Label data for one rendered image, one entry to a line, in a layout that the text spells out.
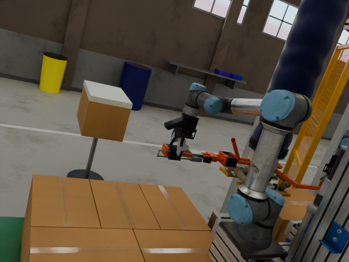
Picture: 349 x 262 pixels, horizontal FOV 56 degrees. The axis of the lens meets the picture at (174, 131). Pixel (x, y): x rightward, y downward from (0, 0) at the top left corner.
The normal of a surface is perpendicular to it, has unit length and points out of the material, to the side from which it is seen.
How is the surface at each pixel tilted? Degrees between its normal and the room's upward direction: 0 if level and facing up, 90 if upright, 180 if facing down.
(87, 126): 90
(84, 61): 90
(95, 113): 90
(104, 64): 90
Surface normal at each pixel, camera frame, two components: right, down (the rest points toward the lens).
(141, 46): 0.38, 0.37
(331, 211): -0.88, -0.14
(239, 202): -0.80, 0.07
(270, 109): -0.73, -0.18
